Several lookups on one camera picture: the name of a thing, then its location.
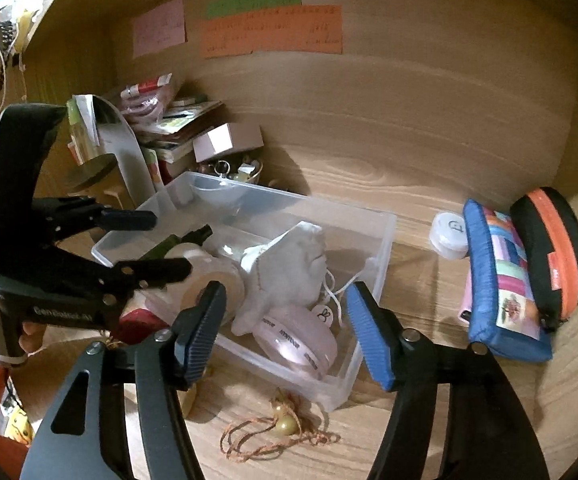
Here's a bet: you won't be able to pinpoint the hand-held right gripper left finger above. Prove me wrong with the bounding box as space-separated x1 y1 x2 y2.
19 281 228 480

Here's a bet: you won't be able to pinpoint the pink paper note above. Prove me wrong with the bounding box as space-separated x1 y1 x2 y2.
131 0 188 59

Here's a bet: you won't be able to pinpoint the orange beaded cord necklace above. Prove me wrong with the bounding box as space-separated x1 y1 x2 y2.
220 389 343 462

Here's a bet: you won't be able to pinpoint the dark green marker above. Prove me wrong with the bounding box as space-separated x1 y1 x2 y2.
136 224 214 262

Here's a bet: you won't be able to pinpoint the yellow printed packet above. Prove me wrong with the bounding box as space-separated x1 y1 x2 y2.
4 406 35 447

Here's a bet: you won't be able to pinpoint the pink phone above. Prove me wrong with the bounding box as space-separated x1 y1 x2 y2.
458 275 476 327

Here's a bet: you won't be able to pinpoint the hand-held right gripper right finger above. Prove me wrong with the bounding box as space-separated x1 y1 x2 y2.
345 281 553 480

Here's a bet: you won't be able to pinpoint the bowl of trinkets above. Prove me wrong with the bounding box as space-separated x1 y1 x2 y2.
196 157 265 187

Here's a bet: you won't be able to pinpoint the pink tape roll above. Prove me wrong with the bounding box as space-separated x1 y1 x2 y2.
252 305 340 382

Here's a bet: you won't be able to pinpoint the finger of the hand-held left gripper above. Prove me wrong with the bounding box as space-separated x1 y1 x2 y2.
96 208 158 232
106 256 193 292

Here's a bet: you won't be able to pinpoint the person's left hand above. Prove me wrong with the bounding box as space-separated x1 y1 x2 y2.
19 321 46 356

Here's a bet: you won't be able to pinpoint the stack of books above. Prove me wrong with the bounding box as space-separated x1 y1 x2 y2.
131 95 226 181

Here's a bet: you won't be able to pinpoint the white face mask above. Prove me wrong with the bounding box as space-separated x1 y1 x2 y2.
231 221 351 337

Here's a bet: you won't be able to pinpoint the clear plastic bowl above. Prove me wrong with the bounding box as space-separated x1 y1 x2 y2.
189 179 246 209

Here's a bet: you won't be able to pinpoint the clear plastic storage box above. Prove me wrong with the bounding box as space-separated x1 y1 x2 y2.
90 171 398 412

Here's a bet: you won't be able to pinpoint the white round case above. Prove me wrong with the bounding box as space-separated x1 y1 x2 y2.
430 211 470 260

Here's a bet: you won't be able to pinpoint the red white plastic packet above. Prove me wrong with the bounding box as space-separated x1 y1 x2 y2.
119 74 176 111

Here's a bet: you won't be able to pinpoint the beige tape roll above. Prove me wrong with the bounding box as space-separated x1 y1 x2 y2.
166 242 246 327

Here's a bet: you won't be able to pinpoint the black orange zip case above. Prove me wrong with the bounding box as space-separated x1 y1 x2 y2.
510 187 578 332

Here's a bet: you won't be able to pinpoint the green paper note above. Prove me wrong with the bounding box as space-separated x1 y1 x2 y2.
205 0 303 19

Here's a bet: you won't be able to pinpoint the small white cardboard box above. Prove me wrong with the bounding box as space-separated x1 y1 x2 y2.
192 122 265 164

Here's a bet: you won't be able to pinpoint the red object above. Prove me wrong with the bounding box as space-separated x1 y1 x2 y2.
114 307 171 347

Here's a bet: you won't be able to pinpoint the round standing mirror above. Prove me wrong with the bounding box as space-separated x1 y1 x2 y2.
66 96 158 211

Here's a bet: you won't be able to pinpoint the blue patchwork pouch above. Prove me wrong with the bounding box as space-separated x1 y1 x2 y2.
462 198 554 361

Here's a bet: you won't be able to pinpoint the green white papers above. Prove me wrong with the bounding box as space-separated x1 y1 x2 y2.
66 94 102 166

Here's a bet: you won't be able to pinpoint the orange paper note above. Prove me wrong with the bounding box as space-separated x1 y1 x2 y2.
200 5 344 59

